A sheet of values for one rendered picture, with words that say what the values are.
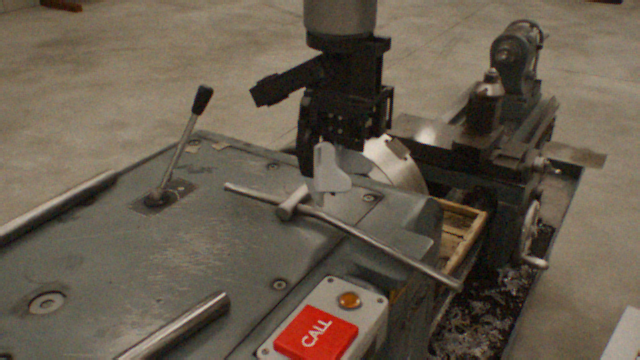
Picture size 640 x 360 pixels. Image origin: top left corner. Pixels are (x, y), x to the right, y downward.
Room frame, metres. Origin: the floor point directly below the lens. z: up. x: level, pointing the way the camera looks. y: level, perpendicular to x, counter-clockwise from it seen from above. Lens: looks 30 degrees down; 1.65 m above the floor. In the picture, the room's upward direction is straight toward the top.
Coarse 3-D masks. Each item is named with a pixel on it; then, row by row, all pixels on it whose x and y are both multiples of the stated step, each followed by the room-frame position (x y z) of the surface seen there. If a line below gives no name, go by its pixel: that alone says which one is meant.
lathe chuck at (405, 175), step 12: (372, 144) 0.84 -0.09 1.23; (384, 144) 0.85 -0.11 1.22; (372, 156) 0.81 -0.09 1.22; (384, 156) 0.82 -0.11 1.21; (408, 156) 0.86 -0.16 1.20; (384, 168) 0.80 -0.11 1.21; (396, 168) 0.81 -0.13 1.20; (408, 168) 0.83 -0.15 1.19; (396, 180) 0.79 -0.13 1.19; (408, 180) 0.81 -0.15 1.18; (420, 180) 0.83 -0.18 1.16; (420, 192) 0.82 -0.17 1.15
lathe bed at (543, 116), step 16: (464, 96) 1.97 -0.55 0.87; (448, 112) 1.82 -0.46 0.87; (464, 112) 1.87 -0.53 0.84; (544, 112) 1.83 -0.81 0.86; (512, 128) 1.68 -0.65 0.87; (528, 128) 1.73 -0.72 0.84; (544, 128) 1.74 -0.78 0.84; (528, 144) 1.61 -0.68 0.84; (544, 144) 1.87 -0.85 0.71; (432, 192) 1.46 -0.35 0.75; (448, 192) 1.45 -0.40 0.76; (464, 192) 1.28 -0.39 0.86; (480, 208) 1.21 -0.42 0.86; (480, 240) 1.17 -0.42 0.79; (464, 272) 1.09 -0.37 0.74; (448, 288) 0.97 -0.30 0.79; (448, 304) 1.00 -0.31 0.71; (432, 320) 0.88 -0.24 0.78
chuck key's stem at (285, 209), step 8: (304, 184) 0.63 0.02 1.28; (296, 192) 0.61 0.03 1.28; (304, 192) 0.61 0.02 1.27; (288, 200) 0.59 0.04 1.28; (296, 200) 0.59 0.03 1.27; (304, 200) 0.60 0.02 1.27; (280, 208) 0.57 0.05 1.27; (288, 208) 0.57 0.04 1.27; (280, 216) 0.57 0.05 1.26; (288, 216) 0.57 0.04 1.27
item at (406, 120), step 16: (400, 128) 1.46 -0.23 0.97; (416, 128) 1.46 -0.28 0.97; (432, 128) 1.46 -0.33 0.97; (448, 128) 1.46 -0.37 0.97; (416, 144) 1.38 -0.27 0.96; (432, 144) 1.36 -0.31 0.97; (448, 144) 1.36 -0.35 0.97; (512, 144) 1.37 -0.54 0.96; (448, 160) 1.33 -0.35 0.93; (464, 160) 1.31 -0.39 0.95; (496, 160) 1.28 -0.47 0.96; (512, 160) 1.28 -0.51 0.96; (528, 160) 1.27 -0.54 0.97; (512, 176) 1.24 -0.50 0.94; (528, 176) 1.24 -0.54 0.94
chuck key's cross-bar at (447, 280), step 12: (240, 192) 0.62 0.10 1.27; (252, 192) 0.61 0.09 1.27; (276, 204) 0.59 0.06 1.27; (300, 204) 0.59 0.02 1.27; (312, 216) 0.57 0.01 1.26; (324, 216) 0.56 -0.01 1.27; (336, 228) 0.55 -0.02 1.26; (348, 228) 0.54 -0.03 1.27; (360, 240) 0.52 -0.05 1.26; (372, 240) 0.51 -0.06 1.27; (384, 252) 0.50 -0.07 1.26; (396, 252) 0.49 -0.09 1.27; (408, 264) 0.48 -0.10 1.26; (420, 264) 0.47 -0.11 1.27; (432, 276) 0.46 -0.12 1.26; (444, 276) 0.45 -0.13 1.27; (456, 288) 0.44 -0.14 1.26
